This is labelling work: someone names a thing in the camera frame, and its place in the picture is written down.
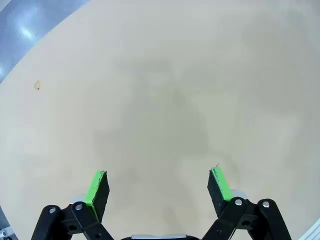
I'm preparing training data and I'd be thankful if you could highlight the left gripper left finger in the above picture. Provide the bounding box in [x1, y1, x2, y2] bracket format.
[31, 170, 121, 240]

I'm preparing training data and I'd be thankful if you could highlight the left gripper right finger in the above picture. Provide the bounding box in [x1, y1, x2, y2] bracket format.
[199, 166, 292, 240]

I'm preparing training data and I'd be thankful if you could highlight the white ribbed mounting platform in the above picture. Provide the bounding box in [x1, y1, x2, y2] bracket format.
[301, 219, 320, 240]

